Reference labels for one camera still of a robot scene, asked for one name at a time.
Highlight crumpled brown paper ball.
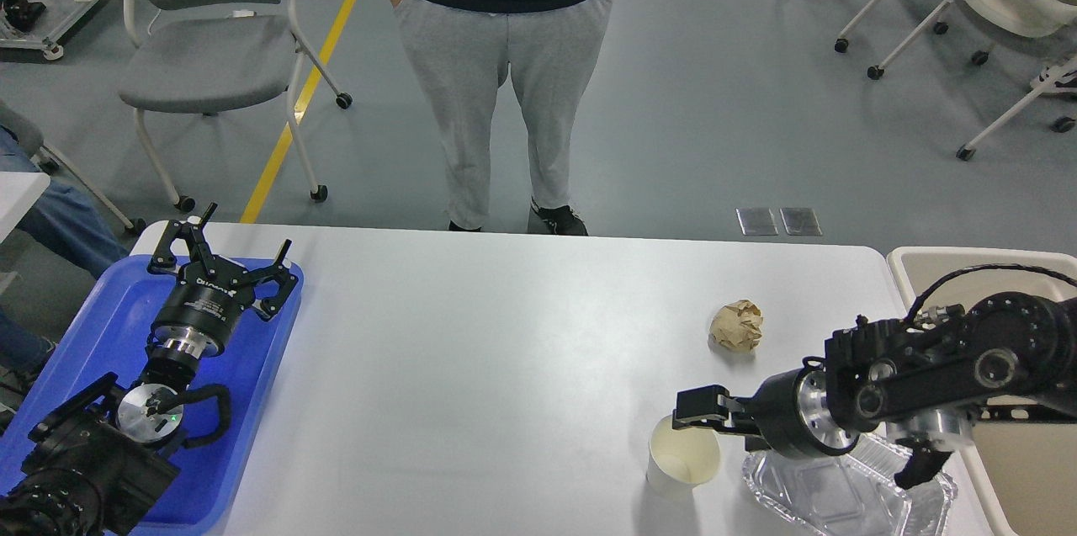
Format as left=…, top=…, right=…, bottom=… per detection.
left=710, top=300, right=764, bottom=353

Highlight blue plastic tray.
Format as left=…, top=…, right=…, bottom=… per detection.
left=1, top=255, right=300, bottom=535

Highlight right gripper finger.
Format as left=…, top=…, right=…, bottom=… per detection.
left=671, top=384, right=745, bottom=435

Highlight metal floor plate left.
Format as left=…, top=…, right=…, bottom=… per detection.
left=735, top=207, right=778, bottom=236

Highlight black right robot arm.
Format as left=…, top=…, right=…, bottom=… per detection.
left=671, top=268, right=1074, bottom=489

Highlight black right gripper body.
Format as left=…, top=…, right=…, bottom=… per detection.
left=730, top=366, right=859, bottom=459

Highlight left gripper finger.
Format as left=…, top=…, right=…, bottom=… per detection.
left=146, top=202, right=220, bottom=274
left=240, top=238, right=299, bottom=321

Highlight grey office chair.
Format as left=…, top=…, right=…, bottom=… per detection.
left=76, top=0, right=353, bottom=213

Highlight standing person grey trousers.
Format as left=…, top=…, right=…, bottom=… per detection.
left=390, top=0, right=614, bottom=236

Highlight seated person blue jeans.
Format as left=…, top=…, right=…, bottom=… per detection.
left=0, top=125, right=131, bottom=377

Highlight white chair far right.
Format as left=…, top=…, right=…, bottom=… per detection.
left=955, top=54, right=1076, bottom=163

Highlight aluminium foil tray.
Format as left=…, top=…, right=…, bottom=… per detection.
left=741, top=435, right=959, bottom=535

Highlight white side table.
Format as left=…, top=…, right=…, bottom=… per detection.
left=0, top=172, right=50, bottom=243

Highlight metal floor plate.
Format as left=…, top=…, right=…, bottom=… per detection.
left=779, top=207, right=824, bottom=236
left=735, top=207, right=778, bottom=236

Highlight grey chair left edge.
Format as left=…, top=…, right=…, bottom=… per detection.
left=0, top=98, right=148, bottom=236

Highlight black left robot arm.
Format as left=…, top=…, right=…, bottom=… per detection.
left=3, top=214, right=300, bottom=535

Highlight white paper cup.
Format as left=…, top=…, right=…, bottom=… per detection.
left=646, top=417, right=722, bottom=496

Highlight metal floor plate right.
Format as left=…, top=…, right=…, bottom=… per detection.
left=779, top=207, right=824, bottom=236

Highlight beige plastic bin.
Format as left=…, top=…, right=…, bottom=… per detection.
left=889, top=246, right=1076, bottom=535

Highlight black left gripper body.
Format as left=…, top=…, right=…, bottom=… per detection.
left=151, top=257, right=258, bottom=357

